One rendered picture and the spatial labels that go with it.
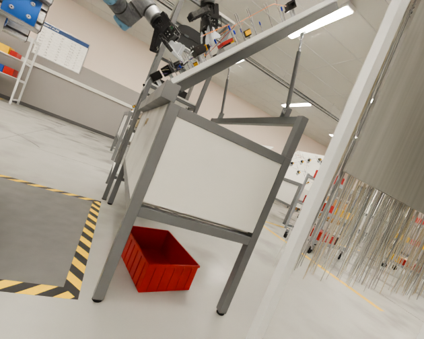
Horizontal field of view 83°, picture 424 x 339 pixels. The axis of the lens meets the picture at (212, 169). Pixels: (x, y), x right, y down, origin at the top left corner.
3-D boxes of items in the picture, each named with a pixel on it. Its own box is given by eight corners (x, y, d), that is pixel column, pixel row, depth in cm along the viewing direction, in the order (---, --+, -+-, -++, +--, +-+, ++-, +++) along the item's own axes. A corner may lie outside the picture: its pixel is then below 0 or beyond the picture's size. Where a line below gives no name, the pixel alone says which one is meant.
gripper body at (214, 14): (222, 27, 115) (220, 1, 113) (206, 25, 111) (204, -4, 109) (214, 34, 122) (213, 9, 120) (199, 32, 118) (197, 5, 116)
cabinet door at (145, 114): (126, 171, 141) (151, 109, 140) (124, 157, 191) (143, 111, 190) (129, 172, 142) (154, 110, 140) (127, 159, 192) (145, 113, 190)
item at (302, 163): (283, 224, 467) (317, 146, 459) (250, 204, 572) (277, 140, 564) (307, 231, 499) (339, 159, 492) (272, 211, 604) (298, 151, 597)
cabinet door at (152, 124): (128, 199, 91) (166, 101, 89) (125, 171, 141) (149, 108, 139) (134, 201, 92) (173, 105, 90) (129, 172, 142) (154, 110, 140)
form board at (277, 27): (143, 104, 193) (142, 102, 192) (244, 52, 214) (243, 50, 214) (172, 83, 84) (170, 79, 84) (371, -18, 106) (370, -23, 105)
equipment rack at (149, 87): (100, 199, 198) (183, -14, 190) (104, 181, 254) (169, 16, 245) (157, 214, 218) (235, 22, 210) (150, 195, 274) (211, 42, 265)
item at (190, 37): (169, 38, 201) (178, 17, 200) (163, 46, 222) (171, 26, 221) (200, 57, 214) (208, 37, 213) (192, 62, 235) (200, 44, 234)
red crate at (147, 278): (136, 293, 104) (149, 264, 103) (115, 247, 134) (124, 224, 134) (190, 290, 121) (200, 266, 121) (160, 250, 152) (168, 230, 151)
